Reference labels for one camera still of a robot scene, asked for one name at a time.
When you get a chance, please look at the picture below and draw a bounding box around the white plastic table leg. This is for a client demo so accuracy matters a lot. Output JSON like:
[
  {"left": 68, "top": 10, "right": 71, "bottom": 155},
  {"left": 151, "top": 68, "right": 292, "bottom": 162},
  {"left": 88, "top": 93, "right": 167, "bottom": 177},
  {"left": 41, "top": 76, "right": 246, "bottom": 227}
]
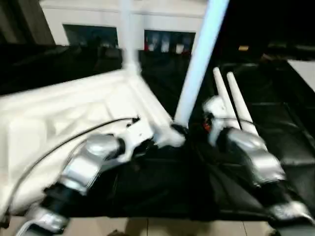
[
  {"left": 173, "top": 0, "right": 231, "bottom": 146},
  {"left": 120, "top": 0, "right": 143, "bottom": 75},
  {"left": 226, "top": 71, "right": 259, "bottom": 136},
  {"left": 212, "top": 66, "right": 247, "bottom": 129}
]

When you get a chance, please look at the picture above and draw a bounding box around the black metal rail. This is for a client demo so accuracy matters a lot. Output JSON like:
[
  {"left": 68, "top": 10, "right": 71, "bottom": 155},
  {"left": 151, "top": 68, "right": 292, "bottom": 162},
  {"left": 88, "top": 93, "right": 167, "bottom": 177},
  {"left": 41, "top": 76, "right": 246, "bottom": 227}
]
[{"left": 266, "top": 42, "right": 315, "bottom": 54}]

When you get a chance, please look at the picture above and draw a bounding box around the white cabinet with glass doors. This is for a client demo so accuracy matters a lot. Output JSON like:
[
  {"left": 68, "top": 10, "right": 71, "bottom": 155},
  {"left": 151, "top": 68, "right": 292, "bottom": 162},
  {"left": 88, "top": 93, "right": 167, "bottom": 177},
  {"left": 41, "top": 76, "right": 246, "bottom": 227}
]
[{"left": 40, "top": 0, "right": 207, "bottom": 54}]

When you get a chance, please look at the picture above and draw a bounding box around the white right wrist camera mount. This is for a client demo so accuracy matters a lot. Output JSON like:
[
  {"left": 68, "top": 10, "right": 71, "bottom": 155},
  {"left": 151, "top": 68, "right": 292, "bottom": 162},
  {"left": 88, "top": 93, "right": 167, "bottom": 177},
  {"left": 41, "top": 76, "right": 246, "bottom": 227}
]
[{"left": 201, "top": 95, "right": 227, "bottom": 146}]

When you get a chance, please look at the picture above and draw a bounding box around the black work mat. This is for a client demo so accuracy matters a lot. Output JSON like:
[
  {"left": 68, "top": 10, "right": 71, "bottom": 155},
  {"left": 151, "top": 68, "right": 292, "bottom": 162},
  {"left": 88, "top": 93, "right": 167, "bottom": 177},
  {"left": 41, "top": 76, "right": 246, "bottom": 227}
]
[{"left": 0, "top": 43, "right": 315, "bottom": 222}]

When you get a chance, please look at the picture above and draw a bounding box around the white flat board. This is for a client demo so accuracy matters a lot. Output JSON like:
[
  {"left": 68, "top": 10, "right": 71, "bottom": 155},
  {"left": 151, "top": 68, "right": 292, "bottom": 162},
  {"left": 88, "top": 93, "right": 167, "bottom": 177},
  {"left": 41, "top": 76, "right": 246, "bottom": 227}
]
[{"left": 286, "top": 59, "right": 315, "bottom": 82}]

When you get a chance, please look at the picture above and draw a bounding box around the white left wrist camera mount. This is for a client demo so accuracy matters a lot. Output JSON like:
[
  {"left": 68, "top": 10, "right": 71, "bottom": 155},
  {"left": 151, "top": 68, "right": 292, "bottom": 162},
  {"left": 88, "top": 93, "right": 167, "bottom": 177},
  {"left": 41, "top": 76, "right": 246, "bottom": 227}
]
[{"left": 117, "top": 119, "right": 158, "bottom": 163}]

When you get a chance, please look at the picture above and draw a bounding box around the white plastic table top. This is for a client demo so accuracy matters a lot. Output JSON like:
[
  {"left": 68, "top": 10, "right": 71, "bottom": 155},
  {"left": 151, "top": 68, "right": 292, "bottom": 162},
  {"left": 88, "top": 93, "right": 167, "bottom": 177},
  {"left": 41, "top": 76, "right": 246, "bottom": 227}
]
[{"left": 0, "top": 66, "right": 187, "bottom": 217}]

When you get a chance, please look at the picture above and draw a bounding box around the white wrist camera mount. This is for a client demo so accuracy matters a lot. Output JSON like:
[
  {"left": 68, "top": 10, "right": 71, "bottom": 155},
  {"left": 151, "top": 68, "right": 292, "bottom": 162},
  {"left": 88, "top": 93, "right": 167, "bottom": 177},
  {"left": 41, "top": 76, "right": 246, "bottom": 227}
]
[
  {"left": 201, "top": 95, "right": 227, "bottom": 146},
  {"left": 117, "top": 119, "right": 158, "bottom": 163}
]

